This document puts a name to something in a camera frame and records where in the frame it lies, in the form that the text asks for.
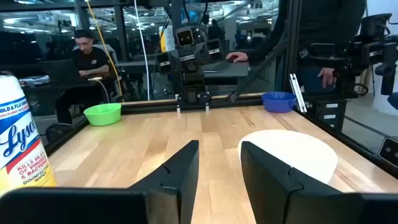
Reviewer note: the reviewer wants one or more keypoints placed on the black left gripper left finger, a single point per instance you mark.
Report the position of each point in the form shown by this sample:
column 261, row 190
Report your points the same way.
column 174, row 186

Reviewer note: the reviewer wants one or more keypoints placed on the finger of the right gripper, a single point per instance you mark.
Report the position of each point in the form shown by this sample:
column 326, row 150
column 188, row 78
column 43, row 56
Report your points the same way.
column 206, row 102
column 178, row 102

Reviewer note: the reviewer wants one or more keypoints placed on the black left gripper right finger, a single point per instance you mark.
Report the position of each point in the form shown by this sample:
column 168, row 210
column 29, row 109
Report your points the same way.
column 273, row 193

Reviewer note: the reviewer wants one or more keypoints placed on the blue plastic bowl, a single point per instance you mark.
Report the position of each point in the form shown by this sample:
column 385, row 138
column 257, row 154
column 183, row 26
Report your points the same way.
column 278, row 102

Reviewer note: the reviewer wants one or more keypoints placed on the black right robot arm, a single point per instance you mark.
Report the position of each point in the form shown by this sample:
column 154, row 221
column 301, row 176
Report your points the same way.
column 186, row 59

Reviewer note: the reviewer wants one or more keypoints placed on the grey laptop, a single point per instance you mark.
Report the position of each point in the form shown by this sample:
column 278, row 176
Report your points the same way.
column 224, row 68

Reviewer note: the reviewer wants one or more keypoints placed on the white bowl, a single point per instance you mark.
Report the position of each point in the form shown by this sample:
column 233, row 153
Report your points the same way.
column 298, row 152

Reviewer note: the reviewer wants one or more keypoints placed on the standing person's hand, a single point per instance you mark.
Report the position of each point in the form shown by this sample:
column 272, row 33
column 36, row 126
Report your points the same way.
column 327, row 77
column 237, row 56

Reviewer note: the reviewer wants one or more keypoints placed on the green plastic bowl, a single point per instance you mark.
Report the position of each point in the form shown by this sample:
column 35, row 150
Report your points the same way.
column 102, row 114

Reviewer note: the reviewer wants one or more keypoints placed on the black drawer cabinet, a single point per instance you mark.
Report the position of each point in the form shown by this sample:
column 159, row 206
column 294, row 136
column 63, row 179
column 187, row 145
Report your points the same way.
column 329, row 113

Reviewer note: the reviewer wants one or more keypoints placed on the seated person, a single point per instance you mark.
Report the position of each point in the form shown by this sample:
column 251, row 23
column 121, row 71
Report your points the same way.
column 88, row 62

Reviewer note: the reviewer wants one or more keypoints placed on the black office chair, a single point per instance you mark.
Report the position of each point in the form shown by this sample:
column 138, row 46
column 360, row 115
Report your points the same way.
column 59, row 130

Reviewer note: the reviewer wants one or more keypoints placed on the dark laptop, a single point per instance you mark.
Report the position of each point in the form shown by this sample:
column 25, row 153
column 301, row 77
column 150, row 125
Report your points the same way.
column 59, row 71

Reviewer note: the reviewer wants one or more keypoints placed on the standing person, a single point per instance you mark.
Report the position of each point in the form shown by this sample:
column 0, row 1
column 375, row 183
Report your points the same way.
column 320, row 28

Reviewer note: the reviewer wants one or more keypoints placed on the Lysol disinfecting wipes canister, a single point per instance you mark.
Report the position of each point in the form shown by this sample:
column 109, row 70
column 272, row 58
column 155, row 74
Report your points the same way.
column 18, row 140

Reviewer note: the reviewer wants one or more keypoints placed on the black robotic equipment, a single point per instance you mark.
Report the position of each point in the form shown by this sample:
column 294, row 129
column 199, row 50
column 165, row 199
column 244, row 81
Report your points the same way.
column 370, row 53

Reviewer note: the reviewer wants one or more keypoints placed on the right arm wrist camera box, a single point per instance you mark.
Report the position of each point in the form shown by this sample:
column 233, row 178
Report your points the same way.
column 185, row 37

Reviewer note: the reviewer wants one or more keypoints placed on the black diagonal frame strut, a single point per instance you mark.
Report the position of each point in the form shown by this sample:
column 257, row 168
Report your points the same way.
column 258, row 71

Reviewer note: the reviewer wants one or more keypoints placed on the aluminium bracket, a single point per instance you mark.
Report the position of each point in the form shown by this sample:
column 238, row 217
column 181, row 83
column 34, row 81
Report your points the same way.
column 298, row 93

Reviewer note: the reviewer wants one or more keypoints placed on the black vertical frame post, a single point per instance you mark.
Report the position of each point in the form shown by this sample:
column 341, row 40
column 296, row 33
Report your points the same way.
column 293, row 37

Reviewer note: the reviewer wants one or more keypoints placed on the black camera box white rim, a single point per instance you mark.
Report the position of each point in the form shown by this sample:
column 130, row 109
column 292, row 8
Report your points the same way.
column 389, row 151

